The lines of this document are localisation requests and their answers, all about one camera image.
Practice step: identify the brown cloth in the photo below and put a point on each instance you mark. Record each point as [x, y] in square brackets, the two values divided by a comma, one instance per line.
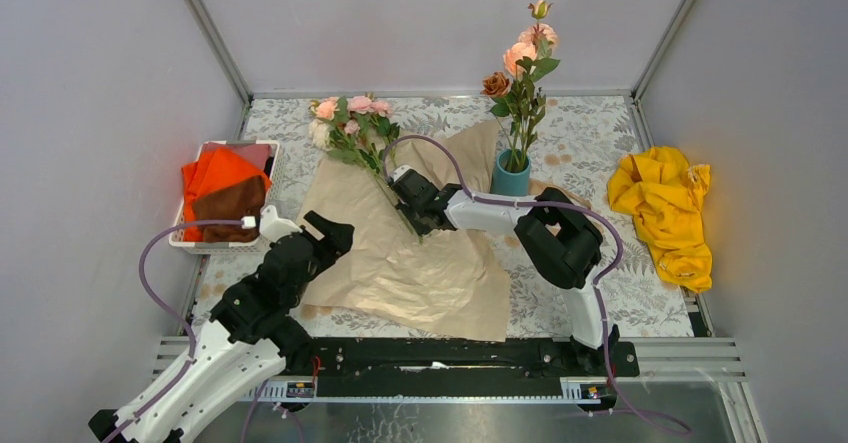
[234, 202]

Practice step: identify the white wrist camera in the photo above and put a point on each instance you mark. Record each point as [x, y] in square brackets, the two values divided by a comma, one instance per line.
[395, 175]
[270, 225]

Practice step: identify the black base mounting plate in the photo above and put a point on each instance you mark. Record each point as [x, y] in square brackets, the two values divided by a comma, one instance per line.
[418, 369]

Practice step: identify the yellow crumpled cloth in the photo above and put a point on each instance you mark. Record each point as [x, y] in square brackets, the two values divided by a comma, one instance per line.
[665, 195]

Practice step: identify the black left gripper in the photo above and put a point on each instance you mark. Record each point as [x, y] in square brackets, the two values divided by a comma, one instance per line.
[338, 241]

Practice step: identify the aluminium frame rail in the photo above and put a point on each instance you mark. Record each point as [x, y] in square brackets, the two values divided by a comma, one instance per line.
[219, 49]

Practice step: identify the white plastic basket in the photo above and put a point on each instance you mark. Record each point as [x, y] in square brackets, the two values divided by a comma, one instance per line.
[188, 237]

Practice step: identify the floral patterned table mat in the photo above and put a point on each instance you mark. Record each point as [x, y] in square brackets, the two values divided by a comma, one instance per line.
[582, 139]

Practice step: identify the peach kraft wrapping paper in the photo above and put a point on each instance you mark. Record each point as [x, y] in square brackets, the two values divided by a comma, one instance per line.
[451, 284]

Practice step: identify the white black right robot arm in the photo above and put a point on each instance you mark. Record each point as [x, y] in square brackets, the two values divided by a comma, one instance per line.
[561, 242]

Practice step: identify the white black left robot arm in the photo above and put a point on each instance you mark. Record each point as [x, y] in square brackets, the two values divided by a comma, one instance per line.
[205, 379]

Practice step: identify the teal cylindrical vase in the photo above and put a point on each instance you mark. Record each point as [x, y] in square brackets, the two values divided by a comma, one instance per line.
[511, 176]

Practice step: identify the peach rose stem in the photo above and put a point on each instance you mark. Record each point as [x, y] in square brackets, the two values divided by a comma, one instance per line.
[532, 56]

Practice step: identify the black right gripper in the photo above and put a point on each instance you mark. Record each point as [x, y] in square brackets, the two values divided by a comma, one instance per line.
[420, 228]

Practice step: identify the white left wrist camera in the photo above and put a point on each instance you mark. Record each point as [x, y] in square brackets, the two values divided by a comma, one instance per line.
[270, 225]

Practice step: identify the orange cloth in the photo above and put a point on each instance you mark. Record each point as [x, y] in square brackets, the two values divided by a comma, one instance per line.
[213, 171]

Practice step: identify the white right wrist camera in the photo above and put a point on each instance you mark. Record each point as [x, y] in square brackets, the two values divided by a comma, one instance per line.
[395, 175]

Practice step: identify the pink cloth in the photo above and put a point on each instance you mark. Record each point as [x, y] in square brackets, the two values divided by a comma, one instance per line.
[258, 154]

